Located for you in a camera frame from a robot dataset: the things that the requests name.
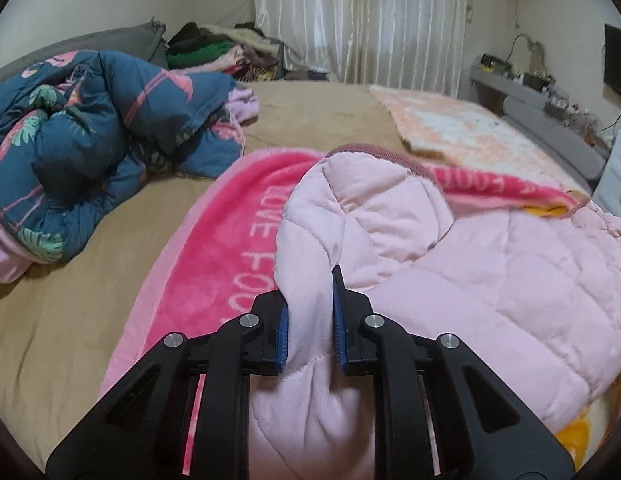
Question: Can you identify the pink quilted jacket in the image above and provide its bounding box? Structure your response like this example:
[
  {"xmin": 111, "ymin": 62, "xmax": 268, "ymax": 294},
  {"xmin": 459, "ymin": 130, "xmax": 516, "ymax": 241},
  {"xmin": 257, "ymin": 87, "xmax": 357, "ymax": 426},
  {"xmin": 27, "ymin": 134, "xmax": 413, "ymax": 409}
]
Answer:
[{"xmin": 248, "ymin": 146, "xmax": 621, "ymax": 479}]

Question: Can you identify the pile of folded clothes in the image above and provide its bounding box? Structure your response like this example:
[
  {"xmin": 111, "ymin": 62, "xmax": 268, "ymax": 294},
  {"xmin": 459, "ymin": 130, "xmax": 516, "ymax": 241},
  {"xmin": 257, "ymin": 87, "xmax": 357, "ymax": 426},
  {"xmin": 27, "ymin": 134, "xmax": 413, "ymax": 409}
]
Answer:
[{"xmin": 166, "ymin": 22, "xmax": 335, "ymax": 82}]

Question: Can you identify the pink cartoon fleece blanket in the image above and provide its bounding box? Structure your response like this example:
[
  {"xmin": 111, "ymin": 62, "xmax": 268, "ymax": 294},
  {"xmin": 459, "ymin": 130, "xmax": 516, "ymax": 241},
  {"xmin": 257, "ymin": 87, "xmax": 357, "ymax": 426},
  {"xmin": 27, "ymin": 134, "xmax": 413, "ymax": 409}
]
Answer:
[{"xmin": 99, "ymin": 146, "xmax": 621, "ymax": 476}]

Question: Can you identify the white drawer cabinet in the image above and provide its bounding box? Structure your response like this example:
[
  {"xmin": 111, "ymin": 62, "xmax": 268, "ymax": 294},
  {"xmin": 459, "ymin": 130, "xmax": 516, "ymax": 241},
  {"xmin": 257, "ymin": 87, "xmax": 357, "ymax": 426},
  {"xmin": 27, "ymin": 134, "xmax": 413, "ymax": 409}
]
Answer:
[{"xmin": 593, "ymin": 127, "xmax": 621, "ymax": 218}]

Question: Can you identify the peach white small blanket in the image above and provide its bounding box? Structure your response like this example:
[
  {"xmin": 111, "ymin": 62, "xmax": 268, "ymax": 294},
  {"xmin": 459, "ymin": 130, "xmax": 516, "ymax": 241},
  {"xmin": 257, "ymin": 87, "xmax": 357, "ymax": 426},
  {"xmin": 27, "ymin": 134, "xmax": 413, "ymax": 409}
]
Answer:
[{"xmin": 369, "ymin": 86, "xmax": 589, "ymax": 194}]

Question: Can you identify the navy flamingo comforter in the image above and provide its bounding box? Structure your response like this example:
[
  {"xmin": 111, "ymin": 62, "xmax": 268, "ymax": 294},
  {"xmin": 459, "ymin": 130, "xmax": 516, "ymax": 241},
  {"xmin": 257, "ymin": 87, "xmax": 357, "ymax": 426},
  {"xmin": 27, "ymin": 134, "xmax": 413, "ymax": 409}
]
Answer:
[{"xmin": 0, "ymin": 51, "xmax": 260, "ymax": 284}]

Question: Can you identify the clutter on grey shelf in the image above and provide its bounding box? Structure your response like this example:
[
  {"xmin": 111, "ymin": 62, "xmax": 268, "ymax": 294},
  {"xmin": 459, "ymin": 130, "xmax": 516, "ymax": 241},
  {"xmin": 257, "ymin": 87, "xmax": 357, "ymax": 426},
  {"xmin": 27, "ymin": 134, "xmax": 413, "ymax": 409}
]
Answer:
[{"xmin": 471, "ymin": 32, "xmax": 621, "ymax": 150}]

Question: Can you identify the black flat television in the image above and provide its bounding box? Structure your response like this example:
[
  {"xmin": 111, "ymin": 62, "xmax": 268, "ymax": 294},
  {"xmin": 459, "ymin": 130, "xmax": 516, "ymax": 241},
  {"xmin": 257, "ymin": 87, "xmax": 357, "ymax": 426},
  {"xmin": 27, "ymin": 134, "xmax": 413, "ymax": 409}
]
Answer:
[{"xmin": 603, "ymin": 24, "xmax": 621, "ymax": 96}]

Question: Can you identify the grey headboard cushion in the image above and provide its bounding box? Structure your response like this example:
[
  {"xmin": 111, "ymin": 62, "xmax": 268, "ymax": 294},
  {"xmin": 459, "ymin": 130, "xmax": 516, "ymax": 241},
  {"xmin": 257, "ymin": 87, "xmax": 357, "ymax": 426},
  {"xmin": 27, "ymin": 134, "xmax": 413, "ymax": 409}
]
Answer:
[{"xmin": 0, "ymin": 18, "xmax": 167, "ymax": 84}]

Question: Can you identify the white striped curtain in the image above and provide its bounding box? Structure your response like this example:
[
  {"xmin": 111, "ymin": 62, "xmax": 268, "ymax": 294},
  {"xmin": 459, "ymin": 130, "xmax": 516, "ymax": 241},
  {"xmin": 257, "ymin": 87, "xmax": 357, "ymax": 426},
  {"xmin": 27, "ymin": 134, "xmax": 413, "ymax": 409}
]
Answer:
[{"xmin": 255, "ymin": 0, "xmax": 467, "ymax": 96}]

